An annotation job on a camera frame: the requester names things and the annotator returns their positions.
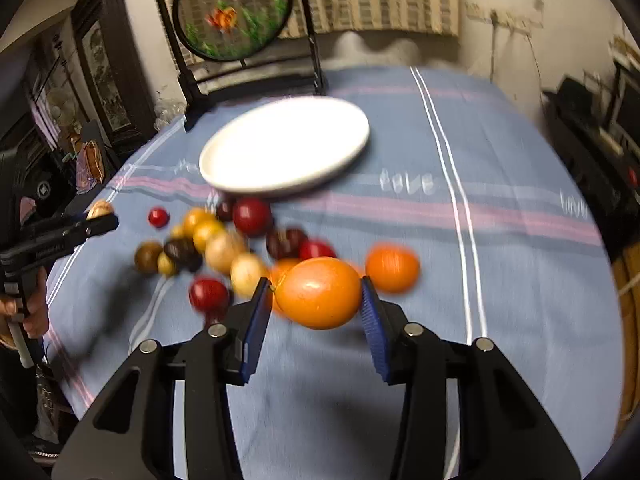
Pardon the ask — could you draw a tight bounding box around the yellow green tomato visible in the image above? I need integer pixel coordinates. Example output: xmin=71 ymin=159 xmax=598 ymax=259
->
xmin=192 ymin=219 xmax=224 ymax=254

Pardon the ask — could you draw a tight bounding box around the small red cherry tomato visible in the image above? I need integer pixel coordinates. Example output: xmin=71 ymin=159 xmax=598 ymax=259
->
xmin=148 ymin=207 xmax=170 ymax=229

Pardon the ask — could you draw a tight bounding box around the dark brown purple fruit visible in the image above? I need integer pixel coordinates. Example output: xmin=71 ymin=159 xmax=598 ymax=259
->
xmin=164 ymin=237 xmax=203 ymax=273

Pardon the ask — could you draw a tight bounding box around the dark maroon wrinkled fruit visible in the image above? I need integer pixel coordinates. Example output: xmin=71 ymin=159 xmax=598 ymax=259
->
xmin=266 ymin=228 xmax=308 ymax=260

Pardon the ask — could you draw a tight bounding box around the large orange tangerine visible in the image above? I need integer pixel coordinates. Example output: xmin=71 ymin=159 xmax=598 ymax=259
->
xmin=274 ymin=257 xmax=361 ymax=330

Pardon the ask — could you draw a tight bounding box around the round goldfish screen ornament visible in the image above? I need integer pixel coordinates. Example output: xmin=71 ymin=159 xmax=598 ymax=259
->
xmin=156 ymin=0 xmax=326 ymax=131

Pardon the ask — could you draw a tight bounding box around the dark framed picture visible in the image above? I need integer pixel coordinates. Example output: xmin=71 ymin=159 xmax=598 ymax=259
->
xmin=70 ymin=0 xmax=156 ymax=142

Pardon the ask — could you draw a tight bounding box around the blue striped tablecloth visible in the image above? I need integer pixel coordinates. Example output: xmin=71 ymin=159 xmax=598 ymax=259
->
xmin=44 ymin=67 xmax=624 ymax=479

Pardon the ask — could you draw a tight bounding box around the small dark plum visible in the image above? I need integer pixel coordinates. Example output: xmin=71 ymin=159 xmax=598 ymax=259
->
xmin=215 ymin=198 xmax=235 ymax=223

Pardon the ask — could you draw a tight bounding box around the tan oblong fruit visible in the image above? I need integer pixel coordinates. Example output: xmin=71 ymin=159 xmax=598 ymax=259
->
xmin=204 ymin=231 xmax=248 ymax=275

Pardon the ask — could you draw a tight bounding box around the pale yellow potato fruit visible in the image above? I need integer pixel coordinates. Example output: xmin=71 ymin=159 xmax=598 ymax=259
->
xmin=230 ymin=252 xmax=269 ymax=298

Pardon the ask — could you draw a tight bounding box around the large dark red plum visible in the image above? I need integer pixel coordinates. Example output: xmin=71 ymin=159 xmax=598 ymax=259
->
xmin=232 ymin=197 xmax=273 ymax=237

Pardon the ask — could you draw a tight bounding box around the small tan fruit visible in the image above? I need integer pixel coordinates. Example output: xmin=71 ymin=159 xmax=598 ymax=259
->
xmin=87 ymin=200 xmax=114 ymax=219

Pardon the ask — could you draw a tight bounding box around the white oval plate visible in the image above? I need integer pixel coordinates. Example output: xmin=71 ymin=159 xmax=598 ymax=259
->
xmin=198 ymin=96 xmax=370 ymax=195

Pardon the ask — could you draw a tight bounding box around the person's left hand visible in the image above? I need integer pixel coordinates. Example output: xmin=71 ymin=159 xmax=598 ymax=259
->
xmin=0 ymin=268 xmax=49 ymax=349

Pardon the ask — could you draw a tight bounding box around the yellow orange tomato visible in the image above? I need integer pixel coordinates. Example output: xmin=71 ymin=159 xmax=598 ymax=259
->
xmin=182 ymin=207 xmax=215 ymax=237

